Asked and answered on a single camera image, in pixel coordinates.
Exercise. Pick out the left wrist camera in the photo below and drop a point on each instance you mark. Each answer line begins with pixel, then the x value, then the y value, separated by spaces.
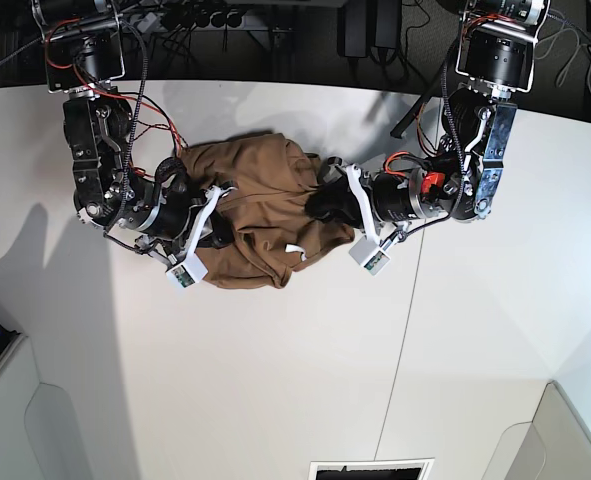
pixel 369 256

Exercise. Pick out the black power adapter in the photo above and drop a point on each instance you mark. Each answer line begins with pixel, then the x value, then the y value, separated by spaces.
pixel 364 24

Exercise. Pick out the white power strip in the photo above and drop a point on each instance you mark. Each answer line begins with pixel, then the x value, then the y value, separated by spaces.
pixel 146 23

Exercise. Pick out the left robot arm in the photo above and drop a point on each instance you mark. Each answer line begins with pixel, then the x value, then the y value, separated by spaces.
pixel 491 58

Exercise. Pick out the white framed floor vent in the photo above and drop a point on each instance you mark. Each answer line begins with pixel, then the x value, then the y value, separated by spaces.
pixel 412 469

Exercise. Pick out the brown t-shirt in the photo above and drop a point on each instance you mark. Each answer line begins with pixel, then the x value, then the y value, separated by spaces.
pixel 273 237

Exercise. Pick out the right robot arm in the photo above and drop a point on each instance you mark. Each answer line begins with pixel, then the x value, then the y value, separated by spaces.
pixel 83 57

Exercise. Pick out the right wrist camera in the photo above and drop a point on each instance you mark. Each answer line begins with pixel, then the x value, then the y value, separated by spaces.
pixel 191 270

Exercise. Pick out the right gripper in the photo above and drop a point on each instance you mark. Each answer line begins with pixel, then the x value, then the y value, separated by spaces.
pixel 178 224

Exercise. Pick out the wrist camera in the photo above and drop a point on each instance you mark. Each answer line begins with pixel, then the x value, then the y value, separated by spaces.
pixel 369 256
pixel 191 270

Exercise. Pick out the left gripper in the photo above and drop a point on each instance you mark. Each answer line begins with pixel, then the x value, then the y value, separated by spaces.
pixel 393 196

